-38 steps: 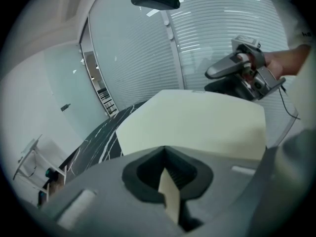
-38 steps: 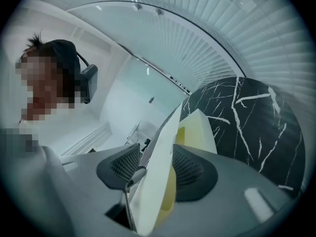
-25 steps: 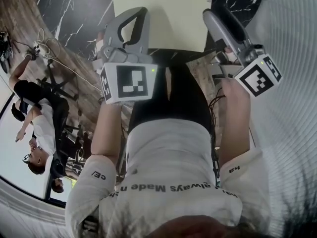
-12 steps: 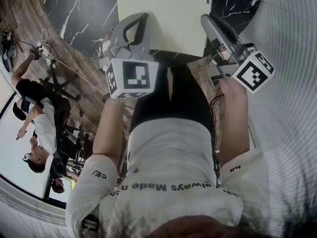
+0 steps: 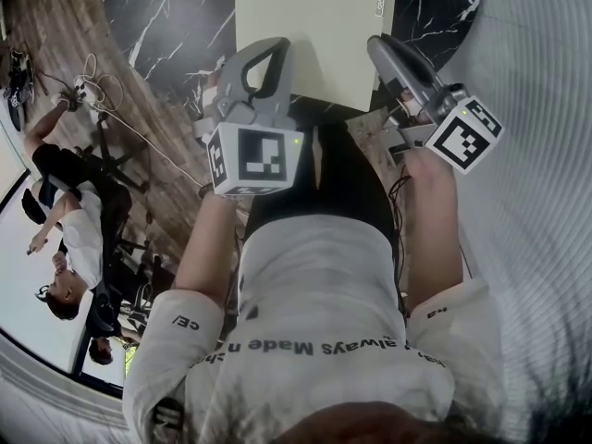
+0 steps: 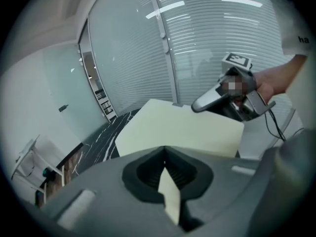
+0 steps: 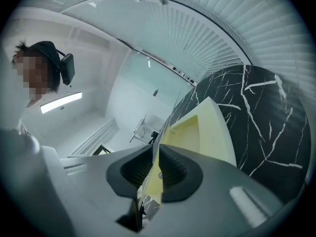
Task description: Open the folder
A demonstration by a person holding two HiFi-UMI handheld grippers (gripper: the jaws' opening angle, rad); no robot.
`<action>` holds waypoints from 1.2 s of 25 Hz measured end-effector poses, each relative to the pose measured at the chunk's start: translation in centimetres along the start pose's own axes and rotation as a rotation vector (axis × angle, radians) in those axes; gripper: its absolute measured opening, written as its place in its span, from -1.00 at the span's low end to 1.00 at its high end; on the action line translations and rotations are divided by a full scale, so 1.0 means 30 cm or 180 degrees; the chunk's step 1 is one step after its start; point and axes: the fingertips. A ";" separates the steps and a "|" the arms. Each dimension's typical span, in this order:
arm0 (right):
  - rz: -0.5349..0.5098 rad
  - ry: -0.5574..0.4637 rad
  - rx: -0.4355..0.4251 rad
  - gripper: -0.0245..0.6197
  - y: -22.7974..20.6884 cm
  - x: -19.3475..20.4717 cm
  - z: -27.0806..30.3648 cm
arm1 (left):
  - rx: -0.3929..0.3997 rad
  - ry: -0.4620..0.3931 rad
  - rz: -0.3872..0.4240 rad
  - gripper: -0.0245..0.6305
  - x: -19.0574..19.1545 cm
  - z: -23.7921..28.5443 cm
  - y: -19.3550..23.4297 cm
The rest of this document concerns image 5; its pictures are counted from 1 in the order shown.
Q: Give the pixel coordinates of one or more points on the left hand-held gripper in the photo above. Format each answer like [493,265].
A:
[259,160]

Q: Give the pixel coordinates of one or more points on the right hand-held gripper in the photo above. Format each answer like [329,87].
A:
[462,132]

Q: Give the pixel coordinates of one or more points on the person's right forearm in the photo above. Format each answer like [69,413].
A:
[435,229]

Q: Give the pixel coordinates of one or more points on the person's left forearm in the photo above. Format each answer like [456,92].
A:
[208,243]

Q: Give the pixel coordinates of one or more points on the person's right hand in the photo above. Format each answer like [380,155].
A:
[414,107]

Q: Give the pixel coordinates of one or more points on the person's left hand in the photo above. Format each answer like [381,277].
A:
[209,95]

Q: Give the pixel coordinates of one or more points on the black shorts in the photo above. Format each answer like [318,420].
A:
[324,183]

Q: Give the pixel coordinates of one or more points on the white power strip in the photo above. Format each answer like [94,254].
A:
[87,91]

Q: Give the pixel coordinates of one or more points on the black office chair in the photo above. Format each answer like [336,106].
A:
[115,201]

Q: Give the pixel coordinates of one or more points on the white printed t-shirt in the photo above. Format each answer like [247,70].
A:
[324,303]

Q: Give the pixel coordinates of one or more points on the white ribbed blind housing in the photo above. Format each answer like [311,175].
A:
[46,400]

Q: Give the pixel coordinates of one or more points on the glass wall with blinds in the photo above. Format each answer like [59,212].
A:
[541,155]

